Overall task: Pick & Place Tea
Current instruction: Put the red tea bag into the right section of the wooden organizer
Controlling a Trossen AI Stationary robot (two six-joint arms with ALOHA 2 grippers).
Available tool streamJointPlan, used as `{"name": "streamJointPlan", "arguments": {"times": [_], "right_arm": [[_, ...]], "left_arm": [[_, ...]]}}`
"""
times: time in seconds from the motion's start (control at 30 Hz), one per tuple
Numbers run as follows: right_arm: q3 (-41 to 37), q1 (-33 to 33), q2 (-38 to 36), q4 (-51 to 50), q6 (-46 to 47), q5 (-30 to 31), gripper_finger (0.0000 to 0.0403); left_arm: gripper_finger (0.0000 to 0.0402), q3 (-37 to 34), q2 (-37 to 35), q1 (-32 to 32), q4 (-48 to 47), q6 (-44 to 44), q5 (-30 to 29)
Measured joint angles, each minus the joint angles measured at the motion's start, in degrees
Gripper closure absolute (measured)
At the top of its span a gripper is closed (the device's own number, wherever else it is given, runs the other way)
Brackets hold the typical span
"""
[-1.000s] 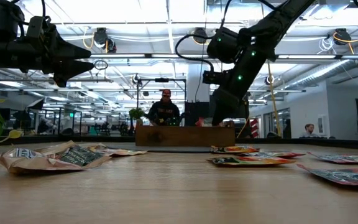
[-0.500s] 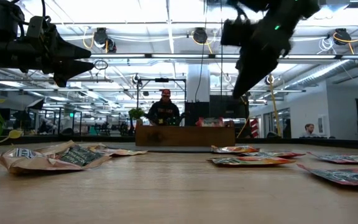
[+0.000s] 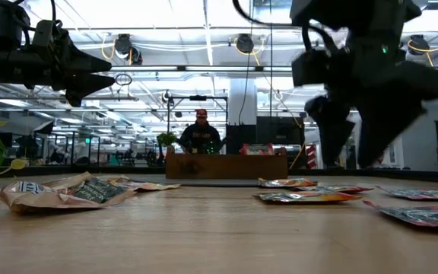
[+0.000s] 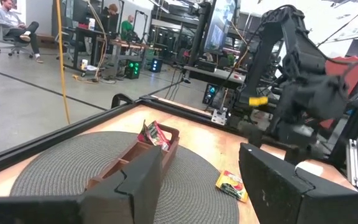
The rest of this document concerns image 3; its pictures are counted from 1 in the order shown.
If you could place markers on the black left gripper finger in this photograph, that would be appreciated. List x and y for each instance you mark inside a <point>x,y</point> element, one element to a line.
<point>80,85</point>
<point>82,62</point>

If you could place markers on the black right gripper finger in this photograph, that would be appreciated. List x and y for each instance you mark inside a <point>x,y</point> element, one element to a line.
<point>390,114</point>
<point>333,133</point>

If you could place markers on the red tea packet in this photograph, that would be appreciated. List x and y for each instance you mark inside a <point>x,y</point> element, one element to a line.
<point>428,217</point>
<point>340,189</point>
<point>428,195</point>
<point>257,149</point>

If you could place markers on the yellow tea packet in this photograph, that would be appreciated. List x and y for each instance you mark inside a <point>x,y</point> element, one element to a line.
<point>285,182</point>
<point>306,196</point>

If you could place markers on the brown wooden tea box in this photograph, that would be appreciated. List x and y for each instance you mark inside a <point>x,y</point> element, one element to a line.
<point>226,167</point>

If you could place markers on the black background cabinet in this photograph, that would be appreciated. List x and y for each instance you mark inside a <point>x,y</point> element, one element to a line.
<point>280,131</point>

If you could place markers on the small background plant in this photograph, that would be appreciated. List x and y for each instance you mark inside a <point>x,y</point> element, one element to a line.
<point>167,139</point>

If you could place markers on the person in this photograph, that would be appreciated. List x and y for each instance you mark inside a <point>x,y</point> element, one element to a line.
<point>200,139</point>

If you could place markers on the red white striped post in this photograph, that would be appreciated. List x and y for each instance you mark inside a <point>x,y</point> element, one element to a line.
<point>311,156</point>

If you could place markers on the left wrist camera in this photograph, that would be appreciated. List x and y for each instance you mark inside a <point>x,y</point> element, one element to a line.
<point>44,34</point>

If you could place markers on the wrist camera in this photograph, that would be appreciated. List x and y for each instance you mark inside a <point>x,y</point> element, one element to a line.
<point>44,34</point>
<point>310,68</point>

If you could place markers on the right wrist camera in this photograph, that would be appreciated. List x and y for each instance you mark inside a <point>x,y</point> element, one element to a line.
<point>310,68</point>

